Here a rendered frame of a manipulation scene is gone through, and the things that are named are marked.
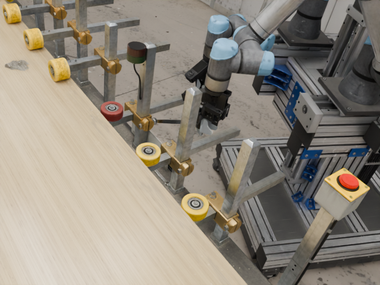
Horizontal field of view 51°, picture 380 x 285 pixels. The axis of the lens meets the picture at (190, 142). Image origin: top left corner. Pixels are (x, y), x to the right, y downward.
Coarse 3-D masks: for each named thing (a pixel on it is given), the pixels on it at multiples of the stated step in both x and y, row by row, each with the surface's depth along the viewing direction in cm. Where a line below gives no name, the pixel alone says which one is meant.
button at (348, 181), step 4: (340, 176) 83; (344, 176) 83; (348, 176) 83; (352, 176) 83; (340, 180) 82; (344, 180) 82; (348, 180) 82; (352, 180) 82; (356, 180) 82; (344, 184) 81; (348, 184) 81; (352, 184) 81; (356, 184) 82; (348, 188) 82; (352, 188) 81
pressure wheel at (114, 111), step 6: (108, 102) 143; (114, 102) 143; (102, 108) 140; (108, 108) 141; (114, 108) 141; (120, 108) 141; (102, 114) 140; (108, 114) 138; (114, 114) 139; (120, 114) 140; (108, 120) 140; (114, 120) 140
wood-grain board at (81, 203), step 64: (0, 0) 191; (0, 64) 151; (0, 128) 125; (64, 128) 130; (0, 192) 107; (64, 192) 110; (128, 192) 114; (0, 256) 93; (64, 256) 96; (128, 256) 98; (192, 256) 101
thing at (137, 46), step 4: (128, 44) 125; (132, 44) 126; (136, 44) 126; (140, 44) 127; (132, 48) 124; (136, 48) 124; (140, 48) 125; (144, 48) 125; (132, 56) 125; (144, 64) 131; (136, 72) 132; (140, 80) 135; (140, 84) 136; (140, 88) 137; (140, 92) 138; (140, 96) 140
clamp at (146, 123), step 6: (126, 102) 151; (126, 108) 151; (132, 108) 149; (132, 120) 150; (138, 120) 146; (144, 120) 145; (150, 120) 145; (138, 126) 147; (144, 126) 145; (150, 126) 147
